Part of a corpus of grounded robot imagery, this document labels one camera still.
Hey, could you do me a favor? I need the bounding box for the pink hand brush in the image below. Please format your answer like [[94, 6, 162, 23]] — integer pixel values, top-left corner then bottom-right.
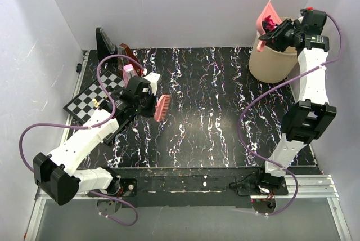
[[154, 95, 171, 122]]

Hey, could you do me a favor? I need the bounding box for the pink plastic dustpan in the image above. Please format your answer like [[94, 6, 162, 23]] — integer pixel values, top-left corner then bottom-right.
[[255, 0, 282, 52]]

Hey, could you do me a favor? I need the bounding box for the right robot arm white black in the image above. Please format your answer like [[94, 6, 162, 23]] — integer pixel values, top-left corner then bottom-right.
[[254, 8, 337, 195]]

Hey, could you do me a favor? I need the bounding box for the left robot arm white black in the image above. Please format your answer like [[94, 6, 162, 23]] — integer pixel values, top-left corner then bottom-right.
[[33, 73, 160, 206]]

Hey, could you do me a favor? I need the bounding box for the magenta paper scrap lower left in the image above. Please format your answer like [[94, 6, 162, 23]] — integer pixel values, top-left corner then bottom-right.
[[262, 15, 278, 33]]

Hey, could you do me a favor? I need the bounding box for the pink metronome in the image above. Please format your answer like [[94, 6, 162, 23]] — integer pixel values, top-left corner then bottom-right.
[[123, 64, 138, 85]]

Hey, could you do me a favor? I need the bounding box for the beige plastic bucket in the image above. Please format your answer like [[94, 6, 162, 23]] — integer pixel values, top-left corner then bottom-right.
[[249, 32, 298, 83]]

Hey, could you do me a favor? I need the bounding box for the white chess pawn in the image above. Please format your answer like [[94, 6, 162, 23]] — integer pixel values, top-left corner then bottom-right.
[[92, 98, 100, 108]]

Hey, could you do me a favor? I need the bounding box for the black white chessboard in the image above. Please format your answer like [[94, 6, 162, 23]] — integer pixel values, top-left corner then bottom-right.
[[64, 71, 134, 146]]

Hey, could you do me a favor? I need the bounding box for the brown metronome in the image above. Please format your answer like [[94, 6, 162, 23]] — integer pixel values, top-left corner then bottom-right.
[[117, 43, 143, 75]]

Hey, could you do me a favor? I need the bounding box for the black metronome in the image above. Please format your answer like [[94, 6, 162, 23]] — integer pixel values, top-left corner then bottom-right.
[[95, 27, 117, 61]]

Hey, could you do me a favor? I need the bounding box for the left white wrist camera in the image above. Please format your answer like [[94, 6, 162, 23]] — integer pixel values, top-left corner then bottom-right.
[[144, 72, 161, 95]]

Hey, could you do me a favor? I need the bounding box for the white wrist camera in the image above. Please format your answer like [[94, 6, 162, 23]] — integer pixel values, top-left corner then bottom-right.
[[300, 7, 313, 17], [144, 72, 161, 95]]

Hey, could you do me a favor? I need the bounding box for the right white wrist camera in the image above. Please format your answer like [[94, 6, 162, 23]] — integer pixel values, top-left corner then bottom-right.
[[300, 7, 313, 17]]

